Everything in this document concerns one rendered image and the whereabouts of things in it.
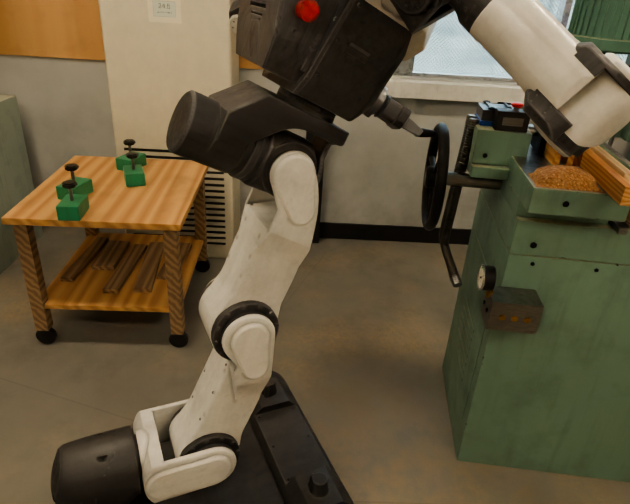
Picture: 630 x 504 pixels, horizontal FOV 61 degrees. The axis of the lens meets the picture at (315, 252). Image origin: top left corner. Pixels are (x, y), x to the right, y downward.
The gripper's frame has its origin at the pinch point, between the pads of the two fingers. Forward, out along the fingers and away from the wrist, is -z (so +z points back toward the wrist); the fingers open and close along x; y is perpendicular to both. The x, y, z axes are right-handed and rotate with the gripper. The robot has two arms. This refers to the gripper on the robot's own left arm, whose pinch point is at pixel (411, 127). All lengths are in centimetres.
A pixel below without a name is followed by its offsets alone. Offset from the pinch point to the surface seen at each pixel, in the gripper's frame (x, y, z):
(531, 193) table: 30.0, -0.7, -24.4
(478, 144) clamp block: 8.3, 5.0, -15.1
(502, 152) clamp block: 8.8, 6.7, -21.3
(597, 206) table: 32.3, 4.8, -37.4
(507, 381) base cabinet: 12, -42, -59
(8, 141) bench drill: -110, -92, 127
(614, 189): 36, 9, -36
